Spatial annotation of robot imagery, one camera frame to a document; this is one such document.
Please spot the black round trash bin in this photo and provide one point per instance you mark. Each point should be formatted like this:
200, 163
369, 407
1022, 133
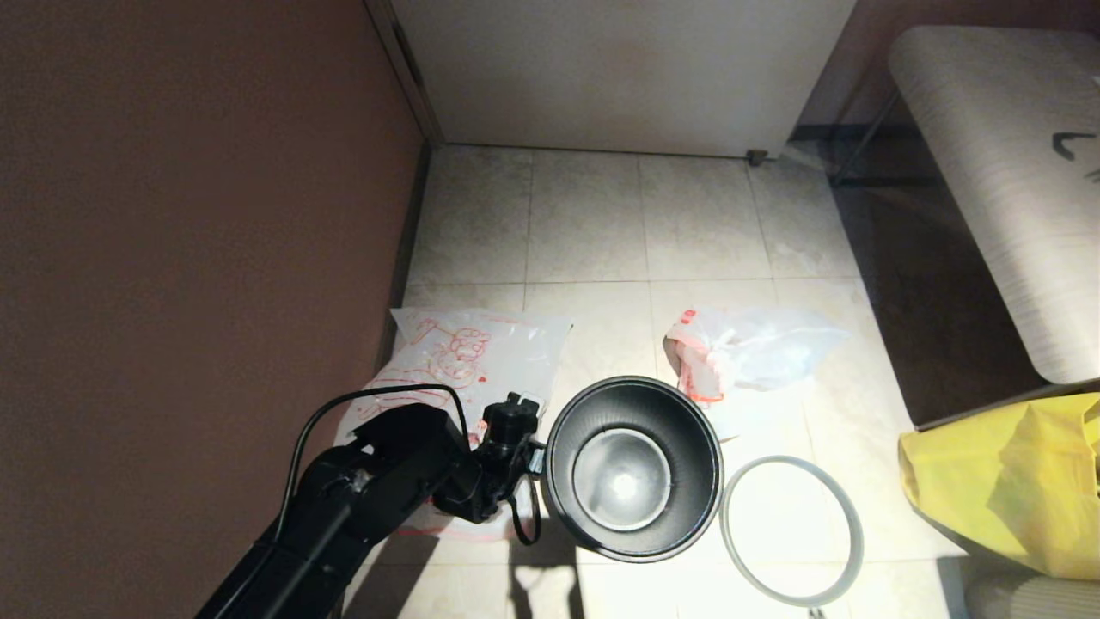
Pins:
687, 464

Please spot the clear plastic bag red print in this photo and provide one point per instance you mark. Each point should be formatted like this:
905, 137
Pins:
516, 344

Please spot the beige wooden table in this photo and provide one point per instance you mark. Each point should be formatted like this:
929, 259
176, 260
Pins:
988, 129

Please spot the white cabinet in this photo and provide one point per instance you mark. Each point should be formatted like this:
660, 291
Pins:
619, 77

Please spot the yellow plastic bag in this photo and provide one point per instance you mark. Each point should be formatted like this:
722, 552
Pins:
988, 490

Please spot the small dark cabinet foot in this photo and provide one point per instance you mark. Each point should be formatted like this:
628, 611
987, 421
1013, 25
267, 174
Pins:
756, 158

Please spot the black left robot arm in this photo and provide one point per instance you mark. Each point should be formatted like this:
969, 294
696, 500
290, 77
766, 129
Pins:
344, 516

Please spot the grey metal furniture frame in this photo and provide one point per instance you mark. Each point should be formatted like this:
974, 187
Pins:
865, 137

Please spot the white plastic bag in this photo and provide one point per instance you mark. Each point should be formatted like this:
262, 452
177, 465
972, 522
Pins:
773, 352

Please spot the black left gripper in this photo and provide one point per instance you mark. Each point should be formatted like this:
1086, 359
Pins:
507, 430

